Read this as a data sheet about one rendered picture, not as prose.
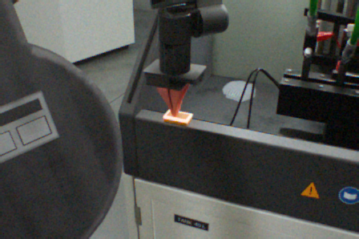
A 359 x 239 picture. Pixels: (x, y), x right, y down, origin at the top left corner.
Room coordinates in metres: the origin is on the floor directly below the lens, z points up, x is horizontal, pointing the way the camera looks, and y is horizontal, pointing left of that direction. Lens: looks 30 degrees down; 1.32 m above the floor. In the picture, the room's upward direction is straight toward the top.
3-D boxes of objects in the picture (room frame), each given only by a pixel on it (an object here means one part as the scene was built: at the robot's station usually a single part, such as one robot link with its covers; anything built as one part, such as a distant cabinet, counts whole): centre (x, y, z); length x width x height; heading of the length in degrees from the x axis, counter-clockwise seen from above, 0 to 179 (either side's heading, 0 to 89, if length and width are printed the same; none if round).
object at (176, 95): (0.63, 0.02, 1.01); 0.07 x 0.07 x 0.09; 68
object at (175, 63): (0.63, 0.01, 1.08); 0.10 x 0.07 x 0.07; 68
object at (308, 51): (0.76, -0.28, 1.00); 0.05 x 0.03 x 0.21; 158
